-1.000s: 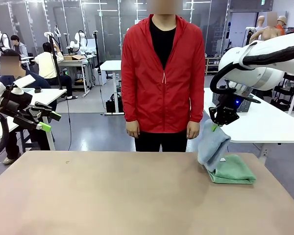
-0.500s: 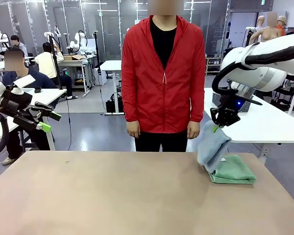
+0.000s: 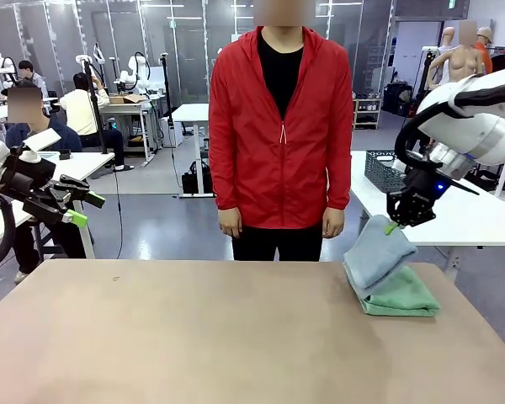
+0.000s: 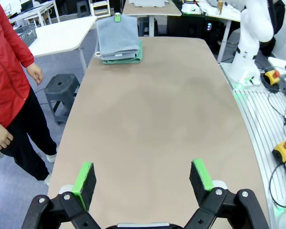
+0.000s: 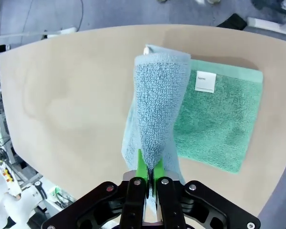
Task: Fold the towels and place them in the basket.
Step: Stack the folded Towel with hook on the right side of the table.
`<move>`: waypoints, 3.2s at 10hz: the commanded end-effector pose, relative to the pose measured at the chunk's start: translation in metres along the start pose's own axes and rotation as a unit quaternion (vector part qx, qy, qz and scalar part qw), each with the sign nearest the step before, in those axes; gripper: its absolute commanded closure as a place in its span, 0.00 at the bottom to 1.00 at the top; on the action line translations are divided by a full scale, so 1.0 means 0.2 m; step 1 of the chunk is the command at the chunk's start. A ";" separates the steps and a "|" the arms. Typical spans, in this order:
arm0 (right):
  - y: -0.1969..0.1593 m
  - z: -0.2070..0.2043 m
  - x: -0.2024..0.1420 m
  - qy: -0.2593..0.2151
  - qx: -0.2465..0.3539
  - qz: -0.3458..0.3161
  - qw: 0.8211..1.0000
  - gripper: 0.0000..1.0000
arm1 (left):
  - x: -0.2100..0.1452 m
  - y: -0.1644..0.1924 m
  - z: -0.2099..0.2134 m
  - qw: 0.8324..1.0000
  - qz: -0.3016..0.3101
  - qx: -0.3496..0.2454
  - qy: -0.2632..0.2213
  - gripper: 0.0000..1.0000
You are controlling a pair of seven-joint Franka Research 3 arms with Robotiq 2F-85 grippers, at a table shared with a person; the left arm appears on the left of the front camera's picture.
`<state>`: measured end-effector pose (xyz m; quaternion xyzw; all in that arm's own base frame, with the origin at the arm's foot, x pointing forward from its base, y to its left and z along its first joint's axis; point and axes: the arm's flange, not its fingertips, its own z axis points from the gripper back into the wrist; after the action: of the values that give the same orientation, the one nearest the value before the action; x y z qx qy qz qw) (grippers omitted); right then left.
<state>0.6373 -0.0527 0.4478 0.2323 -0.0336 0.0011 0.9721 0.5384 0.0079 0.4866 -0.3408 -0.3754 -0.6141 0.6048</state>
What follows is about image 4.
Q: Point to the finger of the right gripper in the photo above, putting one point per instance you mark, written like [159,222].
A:
[117,17]

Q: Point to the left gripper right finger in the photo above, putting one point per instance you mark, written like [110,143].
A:
[200,181]

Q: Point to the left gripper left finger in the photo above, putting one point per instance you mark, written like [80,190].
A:
[85,183]

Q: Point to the grey terry towel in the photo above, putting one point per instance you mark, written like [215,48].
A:
[116,38]

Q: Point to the green terry towel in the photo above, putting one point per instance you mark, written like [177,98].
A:
[121,62]

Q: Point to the dark perforated plastic basket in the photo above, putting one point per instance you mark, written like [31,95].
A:
[26,34]

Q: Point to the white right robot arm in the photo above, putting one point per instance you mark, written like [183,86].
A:
[252,28]

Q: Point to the person's left forearm red sleeve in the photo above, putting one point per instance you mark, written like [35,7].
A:
[19,45]

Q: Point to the person's right hand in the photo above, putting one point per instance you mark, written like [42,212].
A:
[0,138]

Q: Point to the person's left hand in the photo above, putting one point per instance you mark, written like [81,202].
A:
[35,72]

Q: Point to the grey plastic stool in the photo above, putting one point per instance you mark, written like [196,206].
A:
[83,8]

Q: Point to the white table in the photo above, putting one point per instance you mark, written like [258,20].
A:
[62,35]
[35,12]

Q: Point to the yellow emergency stop button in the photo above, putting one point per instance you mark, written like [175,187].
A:
[284,149]
[271,76]

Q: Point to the aluminium profile platform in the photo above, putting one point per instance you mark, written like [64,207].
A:
[259,112]

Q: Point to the black plastic stool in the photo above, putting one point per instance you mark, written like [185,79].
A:
[59,93]

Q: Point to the person in red jacket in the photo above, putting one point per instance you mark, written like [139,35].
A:
[4,71]

